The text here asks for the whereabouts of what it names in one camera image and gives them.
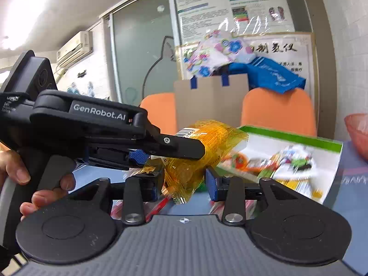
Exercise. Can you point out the blue plastic bag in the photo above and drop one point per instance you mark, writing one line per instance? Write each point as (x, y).
(270, 74)

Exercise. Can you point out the orange chair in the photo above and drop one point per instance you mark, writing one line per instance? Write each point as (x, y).
(279, 112)
(158, 112)

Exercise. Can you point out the yellow clear snack packet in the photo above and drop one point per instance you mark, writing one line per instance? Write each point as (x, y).
(212, 143)

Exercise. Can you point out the person's left hand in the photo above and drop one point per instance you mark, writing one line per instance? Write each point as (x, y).
(17, 166)

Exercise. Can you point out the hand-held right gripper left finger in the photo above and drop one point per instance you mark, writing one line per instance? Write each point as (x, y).
(157, 188)

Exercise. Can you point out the wall photo decorations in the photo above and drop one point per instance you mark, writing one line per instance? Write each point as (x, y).
(89, 87)

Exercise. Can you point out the green cardboard box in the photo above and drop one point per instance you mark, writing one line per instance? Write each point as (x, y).
(287, 137)

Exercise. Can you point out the framed calligraphy poster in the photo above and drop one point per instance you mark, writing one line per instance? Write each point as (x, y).
(287, 49)

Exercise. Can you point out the blue tablecloth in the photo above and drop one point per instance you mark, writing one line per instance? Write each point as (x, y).
(350, 195)

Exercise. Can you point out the pink plastic bowl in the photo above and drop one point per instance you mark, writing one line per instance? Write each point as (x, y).
(359, 132)

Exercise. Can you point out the frosted glass door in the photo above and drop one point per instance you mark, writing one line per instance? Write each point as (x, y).
(135, 49)

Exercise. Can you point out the floral cloth bag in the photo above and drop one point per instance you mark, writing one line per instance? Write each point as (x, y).
(218, 51)

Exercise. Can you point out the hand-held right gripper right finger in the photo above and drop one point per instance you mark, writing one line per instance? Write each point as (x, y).
(210, 184)

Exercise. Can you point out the white air conditioner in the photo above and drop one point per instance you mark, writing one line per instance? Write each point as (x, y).
(76, 49)

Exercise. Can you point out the large red snack bag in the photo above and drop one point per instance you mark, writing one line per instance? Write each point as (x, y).
(156, 207)

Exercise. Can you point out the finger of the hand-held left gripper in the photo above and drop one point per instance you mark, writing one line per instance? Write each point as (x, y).
(184, 149)
(138, 157)

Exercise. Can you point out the printed wall poster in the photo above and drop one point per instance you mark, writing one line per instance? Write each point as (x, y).
(207, 5)

